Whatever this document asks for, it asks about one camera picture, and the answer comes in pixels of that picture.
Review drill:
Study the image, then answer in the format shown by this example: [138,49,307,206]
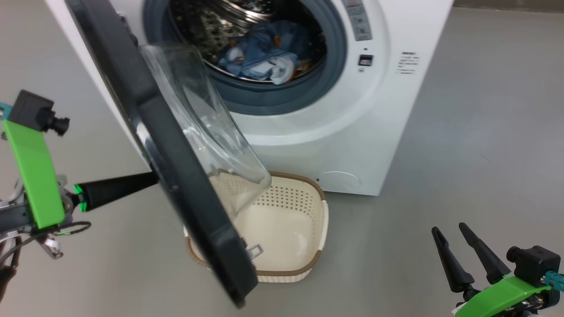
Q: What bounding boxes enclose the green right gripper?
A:
[432,222,560,317]

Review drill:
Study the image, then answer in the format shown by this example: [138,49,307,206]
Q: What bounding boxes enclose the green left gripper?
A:
[2,120,160,229]

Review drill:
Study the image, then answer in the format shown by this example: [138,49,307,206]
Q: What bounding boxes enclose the black round glass washer door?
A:
[64,0,272,309]

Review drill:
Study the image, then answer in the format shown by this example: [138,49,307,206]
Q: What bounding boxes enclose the blue bear print garment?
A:
[217,44,298,85]
[238,20,311,62]

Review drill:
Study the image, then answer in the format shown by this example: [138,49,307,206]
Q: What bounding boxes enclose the white front-load washing machine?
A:
[44,0,455,196]

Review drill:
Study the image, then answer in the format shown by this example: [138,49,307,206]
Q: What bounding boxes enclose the stainless steel washing machine drum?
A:
[170,0,327,84]

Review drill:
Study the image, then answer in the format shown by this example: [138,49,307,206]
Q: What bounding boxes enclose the round white filter cover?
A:
[317,171,362,193]

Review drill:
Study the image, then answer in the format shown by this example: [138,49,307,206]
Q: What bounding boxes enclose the cream laundry basket brown rim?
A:
[183,171,329,283]

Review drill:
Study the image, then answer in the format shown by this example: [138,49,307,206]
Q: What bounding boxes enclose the grey warning label sticker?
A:
[341,0,373,41]

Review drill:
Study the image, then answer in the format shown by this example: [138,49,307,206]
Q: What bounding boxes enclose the white cable plug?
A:
[37,236,64,259]

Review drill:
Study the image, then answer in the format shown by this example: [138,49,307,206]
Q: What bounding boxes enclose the thin black cable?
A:
[0,220,92,304]

